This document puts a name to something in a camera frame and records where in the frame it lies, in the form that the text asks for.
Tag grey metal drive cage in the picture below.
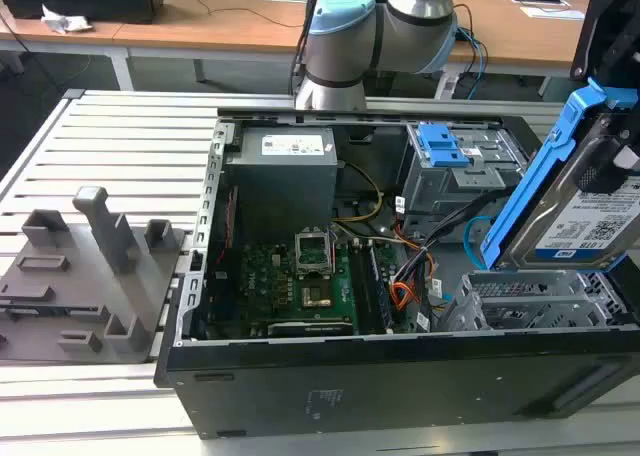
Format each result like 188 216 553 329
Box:
399 123 531 242

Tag metal socket cover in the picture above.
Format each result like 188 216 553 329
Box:
293 229 334 277

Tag RAM stick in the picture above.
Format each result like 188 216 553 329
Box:
368 243 394 333

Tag green motherboard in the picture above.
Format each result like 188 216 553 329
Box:
239 235 401 337

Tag black arm base cables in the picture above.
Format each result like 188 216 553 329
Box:
291 0 327 97

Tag grey power supply unit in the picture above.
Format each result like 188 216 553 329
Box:
223 126 337 233

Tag yellow black power wires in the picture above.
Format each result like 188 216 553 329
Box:
333 161 385 225

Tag grey parts rack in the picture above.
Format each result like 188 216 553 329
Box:
0 185 194 365

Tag crumpled white paper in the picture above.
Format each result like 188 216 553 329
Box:
40 3 95 35

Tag black open PC case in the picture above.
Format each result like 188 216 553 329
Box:
153 106 640 440

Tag black wire bundle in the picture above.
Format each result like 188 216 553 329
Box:
392 195 494 287

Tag blue cable behind arm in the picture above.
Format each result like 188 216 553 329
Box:
455 25 490 100

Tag black graphics card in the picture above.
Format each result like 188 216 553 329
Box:
267 317 354 338

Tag hard disk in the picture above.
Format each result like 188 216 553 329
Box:
479 78 640 273

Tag black RAM slot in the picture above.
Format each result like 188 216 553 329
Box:
348 240 374 335

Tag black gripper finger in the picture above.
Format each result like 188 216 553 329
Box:
576 110 640 195

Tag blue plastic cage latch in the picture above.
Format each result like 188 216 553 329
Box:
418 122 472 168

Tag grey perforated disk bay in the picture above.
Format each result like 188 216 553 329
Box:
439 269 626 333

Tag wooden desk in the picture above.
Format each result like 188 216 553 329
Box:
0 0 594 93

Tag CPU socket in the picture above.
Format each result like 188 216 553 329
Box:
299 284 335 310

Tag blue disk data wire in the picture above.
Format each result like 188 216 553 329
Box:
463 215 497 270

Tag orange flat wire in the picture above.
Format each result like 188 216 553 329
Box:
390 280 424 311

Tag orange red wire bundle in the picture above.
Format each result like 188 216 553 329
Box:
392 220 436 257

